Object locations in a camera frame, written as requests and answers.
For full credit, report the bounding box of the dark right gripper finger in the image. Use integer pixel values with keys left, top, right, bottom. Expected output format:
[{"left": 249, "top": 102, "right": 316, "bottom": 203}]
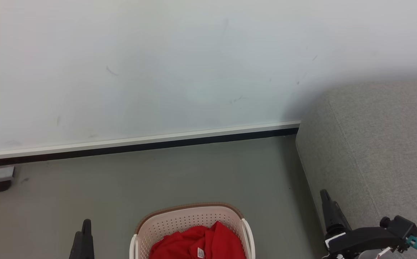
[{"left": 320, "top": 190, "right": 351, "bottom": 236}]

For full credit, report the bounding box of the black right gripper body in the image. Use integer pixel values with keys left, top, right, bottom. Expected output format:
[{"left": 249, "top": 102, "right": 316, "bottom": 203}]
[{"left": 322, "top": 227, "right": 408, "bottom": 259}]

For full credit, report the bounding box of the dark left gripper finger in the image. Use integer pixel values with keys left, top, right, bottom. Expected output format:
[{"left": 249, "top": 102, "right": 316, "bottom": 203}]
[
  {"left": 69, "top": 232, "right": 83, "bottom": 259},
  {"left": 82, "top": 219, "right": 95, "bottom": 259}
]

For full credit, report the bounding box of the red garment with white panel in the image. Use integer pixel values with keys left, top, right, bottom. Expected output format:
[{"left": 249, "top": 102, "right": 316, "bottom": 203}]
[{"left": 148, "top": 221, "right": 247, "bottom": 259}]

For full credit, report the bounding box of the grey fabric sofa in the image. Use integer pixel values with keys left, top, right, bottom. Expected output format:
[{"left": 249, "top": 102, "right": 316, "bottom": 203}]
[{"left": 295, "top": 77, "right": 417, "bottom": 259}]

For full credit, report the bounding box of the white perforated laundry basket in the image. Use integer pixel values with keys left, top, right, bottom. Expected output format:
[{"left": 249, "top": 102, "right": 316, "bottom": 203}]
[{"left": 129, "top": 203, "right": 256, "bottom": 259}]

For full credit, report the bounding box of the white and black baseboard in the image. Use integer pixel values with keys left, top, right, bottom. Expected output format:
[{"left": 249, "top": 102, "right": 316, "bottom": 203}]
[{"left": 0, "top": 121, "right": 301, "bottom": 169}]

